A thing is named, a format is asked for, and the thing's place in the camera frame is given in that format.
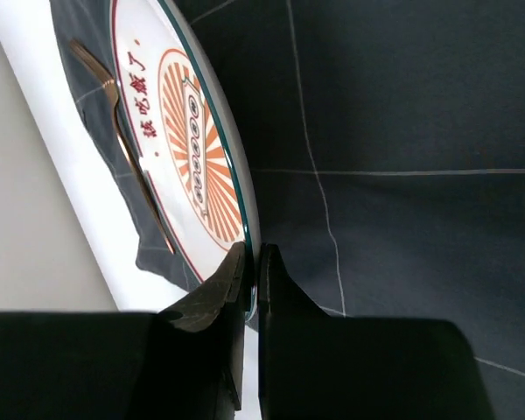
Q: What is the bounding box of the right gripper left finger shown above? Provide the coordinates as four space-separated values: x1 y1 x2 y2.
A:
0 242 246 419

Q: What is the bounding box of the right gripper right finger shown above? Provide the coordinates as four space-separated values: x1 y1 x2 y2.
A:
258 244 494 420

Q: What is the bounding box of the dark grey checked cloth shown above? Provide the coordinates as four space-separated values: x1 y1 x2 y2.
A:
50 1 525 419

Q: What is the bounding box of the patterned glass plate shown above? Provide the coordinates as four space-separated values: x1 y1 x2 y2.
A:
108 0 263 323

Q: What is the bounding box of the copper fork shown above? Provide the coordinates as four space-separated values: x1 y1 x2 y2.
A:
69 38 175 254

